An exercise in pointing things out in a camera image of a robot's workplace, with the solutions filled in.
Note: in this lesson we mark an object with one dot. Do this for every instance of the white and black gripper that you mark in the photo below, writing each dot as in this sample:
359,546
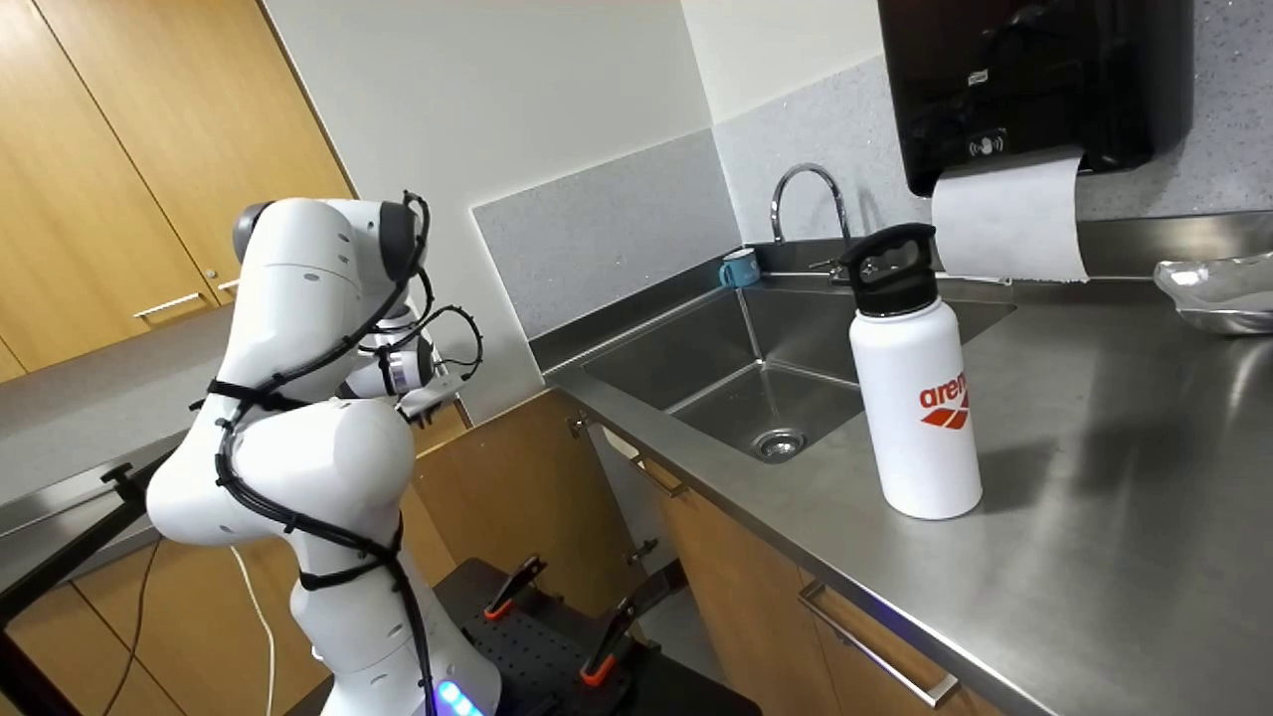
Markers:
395,367

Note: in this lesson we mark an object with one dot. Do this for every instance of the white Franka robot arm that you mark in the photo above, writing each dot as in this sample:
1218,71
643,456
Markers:
318,464

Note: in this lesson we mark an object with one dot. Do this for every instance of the tall wooden cabinet door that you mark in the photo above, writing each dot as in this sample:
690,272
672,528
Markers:
80,201
201,120

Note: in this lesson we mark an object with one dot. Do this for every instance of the wooden cabinet door beside sink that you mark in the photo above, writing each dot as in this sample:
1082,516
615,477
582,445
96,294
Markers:
718,582

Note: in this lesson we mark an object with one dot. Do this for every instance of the wooden cabinet door below bottle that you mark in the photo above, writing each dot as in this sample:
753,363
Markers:
875,679

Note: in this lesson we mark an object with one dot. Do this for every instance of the orange and black clamp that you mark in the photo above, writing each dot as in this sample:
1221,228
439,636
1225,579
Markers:
623,628
509,594

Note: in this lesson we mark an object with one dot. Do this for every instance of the black robot table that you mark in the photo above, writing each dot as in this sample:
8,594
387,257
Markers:
558,663

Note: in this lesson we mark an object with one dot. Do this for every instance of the stainless steel sink basin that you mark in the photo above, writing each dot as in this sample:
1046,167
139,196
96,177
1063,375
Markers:
767,370

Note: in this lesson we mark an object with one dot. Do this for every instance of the chrome gooseneck faucet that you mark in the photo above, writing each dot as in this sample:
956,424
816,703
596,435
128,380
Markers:
810,201

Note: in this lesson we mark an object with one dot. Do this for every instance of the white water bottle black lid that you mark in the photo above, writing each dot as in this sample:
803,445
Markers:
917,400

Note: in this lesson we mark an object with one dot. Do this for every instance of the white paper towel sheet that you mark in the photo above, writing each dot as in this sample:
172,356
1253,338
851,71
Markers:
1011,220

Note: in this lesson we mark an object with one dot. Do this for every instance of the black paper towel dispenser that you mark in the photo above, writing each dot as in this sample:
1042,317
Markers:
1034,82

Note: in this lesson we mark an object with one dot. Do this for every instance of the black metal frame bar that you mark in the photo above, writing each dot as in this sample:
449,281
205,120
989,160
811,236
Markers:
65,542

